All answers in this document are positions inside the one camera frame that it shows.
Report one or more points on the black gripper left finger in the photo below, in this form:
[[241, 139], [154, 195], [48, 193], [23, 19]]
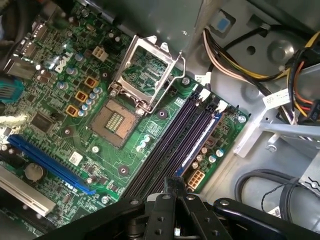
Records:
[[161, 215]]

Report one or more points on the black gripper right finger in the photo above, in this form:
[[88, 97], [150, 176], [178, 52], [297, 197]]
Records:
[[202, 217]]

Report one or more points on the black RAM slot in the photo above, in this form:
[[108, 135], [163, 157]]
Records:
[[221, 107], [161, 150], [182, 150], [172, 150]]

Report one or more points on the beige eight-pin power connector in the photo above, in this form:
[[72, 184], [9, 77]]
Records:
[[196, 178]]

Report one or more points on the green Dell motherboard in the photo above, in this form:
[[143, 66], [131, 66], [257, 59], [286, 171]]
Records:
[[110, 152]]

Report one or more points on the CPU socket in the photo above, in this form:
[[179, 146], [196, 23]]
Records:
[[115, 123]]

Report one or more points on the grey metal disk bay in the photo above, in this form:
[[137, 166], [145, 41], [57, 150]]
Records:
[[287, 130]]

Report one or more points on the blue expansion slot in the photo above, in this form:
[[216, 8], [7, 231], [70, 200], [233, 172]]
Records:
[[50, 163]]

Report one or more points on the silver coin cell battery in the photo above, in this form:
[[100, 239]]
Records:
[[33, 171]]

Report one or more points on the orange square inductor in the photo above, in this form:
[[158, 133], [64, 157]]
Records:
[[71, 110], [81, 96], [90, 81]]

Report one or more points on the white expansion slot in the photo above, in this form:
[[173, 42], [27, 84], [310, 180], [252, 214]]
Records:
[[25, 192]]

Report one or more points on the grey metal PC case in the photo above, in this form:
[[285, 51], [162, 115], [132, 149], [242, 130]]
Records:
[[237, 82]]

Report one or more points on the beige four-pin power connector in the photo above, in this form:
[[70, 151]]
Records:
[[100, 53]]

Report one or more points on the grey power supply box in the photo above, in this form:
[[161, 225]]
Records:
[[155, 20]]

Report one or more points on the teal board connector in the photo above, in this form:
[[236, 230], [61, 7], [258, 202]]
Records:
[[10, 87]]

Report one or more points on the black case fan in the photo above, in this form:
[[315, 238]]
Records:
[[11, 17]]

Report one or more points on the silver socket cover frame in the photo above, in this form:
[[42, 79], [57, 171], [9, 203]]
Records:
[[124, 61]]

